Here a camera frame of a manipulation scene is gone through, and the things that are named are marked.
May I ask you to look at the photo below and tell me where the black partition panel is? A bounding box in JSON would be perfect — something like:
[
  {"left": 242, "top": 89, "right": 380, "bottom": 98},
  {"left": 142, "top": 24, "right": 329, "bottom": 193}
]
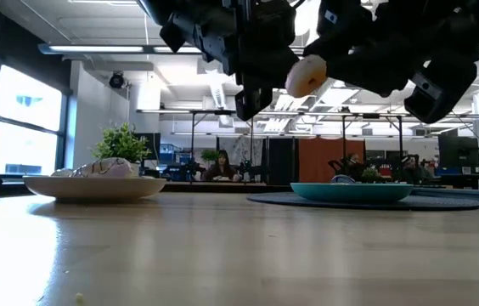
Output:
[{"left": 267, "top": 136, "right": 298, "bottom": 184}]

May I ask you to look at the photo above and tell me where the green background plant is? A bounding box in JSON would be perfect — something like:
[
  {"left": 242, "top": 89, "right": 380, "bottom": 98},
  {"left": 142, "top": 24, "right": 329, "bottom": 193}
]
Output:
[{"left": 200, "top": 148, "right": 220, "bottom": 165}]

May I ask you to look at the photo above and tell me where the black monitor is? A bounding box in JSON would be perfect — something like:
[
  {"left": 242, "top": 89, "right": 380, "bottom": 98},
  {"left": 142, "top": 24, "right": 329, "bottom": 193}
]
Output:
[
  {"left": 437, "top": 134, "right": 479, "bottom": 169},
  {"left": 135, "top": 132, "right": 162, "bottom": 162}
]

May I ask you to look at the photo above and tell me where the small potted plant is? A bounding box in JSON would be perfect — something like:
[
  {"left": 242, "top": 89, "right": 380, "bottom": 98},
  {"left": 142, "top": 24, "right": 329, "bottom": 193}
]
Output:
[{"left": 360, "top": 167, "right": 380, "bottom": 184}]

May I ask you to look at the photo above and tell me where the person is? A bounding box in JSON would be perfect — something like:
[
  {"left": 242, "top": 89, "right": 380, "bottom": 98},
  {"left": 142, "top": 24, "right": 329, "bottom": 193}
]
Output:
[
  {"left": 343, "top": 152, "right": 366, "bottom": 182},
  {"left": 203, "top": 149, "right": 241, "bottom": 183},
  {"left": 400, "top": 155, "right": 434, "bottom": 184}
]

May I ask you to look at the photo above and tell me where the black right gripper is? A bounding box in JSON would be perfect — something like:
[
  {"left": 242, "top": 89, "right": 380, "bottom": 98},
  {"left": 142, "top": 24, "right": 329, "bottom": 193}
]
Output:
[{"left": 315, "top": 0, "right": 479, "bottom": 124}]

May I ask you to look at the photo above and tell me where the large window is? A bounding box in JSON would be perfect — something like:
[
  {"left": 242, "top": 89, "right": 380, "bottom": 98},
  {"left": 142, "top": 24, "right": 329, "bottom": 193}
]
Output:
[{"left": 0, "top": 63, "right": 70, "bottom": 178}]

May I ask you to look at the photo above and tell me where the orange partition panel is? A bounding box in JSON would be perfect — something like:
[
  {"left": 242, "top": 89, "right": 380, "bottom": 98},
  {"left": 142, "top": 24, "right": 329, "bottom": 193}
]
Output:
[{"left": 298, "top": 138, "right": 366, "bottom": 184}]

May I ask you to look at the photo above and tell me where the green plant in white pot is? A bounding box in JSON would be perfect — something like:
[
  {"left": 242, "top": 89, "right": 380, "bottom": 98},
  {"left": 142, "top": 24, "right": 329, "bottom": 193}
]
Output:
[{"left": 92, "top": 122, "right": 153, "bottom": 176}]

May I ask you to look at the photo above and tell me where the teal plate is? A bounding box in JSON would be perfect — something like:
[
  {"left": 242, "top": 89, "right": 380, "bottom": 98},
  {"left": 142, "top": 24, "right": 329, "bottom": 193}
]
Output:
[{"left": 290, "top": 182, "right": 414, "bottom": 204}]

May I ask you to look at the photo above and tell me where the beige plate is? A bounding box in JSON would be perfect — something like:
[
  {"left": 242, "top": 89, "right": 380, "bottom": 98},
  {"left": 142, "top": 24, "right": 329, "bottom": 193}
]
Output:
[{"left": 22, "top": 174, "right": 167, "bottom": 203}]

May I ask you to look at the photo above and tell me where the black workstation frame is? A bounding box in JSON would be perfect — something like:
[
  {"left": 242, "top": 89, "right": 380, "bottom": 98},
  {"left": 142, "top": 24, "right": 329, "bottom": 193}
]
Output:
[
  {"left": 190, "top": 109, "right": 256, "bottom": 182},
  {"left": 341, "top": 112, "right": 404, "bottom": 179}
]

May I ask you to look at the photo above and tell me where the black aluminium table frame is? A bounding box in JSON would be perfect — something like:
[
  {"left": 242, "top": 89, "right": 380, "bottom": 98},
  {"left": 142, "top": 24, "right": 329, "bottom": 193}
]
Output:
[{"left": 163, "top": 181, "right": 479, "bottom": 206}]

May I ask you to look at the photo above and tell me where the black ceiling spotlight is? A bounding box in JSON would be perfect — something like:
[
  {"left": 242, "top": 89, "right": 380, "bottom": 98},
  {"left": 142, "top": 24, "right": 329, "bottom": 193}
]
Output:
[{"left": 108, "top": 71, "right": 126, "bottom": 89}]

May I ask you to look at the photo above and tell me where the green frosted donut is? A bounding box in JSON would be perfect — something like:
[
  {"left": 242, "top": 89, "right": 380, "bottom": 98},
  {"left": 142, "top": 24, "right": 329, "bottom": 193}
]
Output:
[{"left": 285, "top": 54, "right": 328, "bottom": 99}]

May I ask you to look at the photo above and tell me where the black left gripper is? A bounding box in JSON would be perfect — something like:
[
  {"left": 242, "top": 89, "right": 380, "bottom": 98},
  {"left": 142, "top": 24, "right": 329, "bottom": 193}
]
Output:
[{"left": 149, "top": 0, "right": 301, "bottom": 122}]

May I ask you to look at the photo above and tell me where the dark round placemat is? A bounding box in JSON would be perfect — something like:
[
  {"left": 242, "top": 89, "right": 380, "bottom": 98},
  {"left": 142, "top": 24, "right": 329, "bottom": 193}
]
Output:
[{"left": 245, "top": 191, "right": 479, "bottom": 213}]

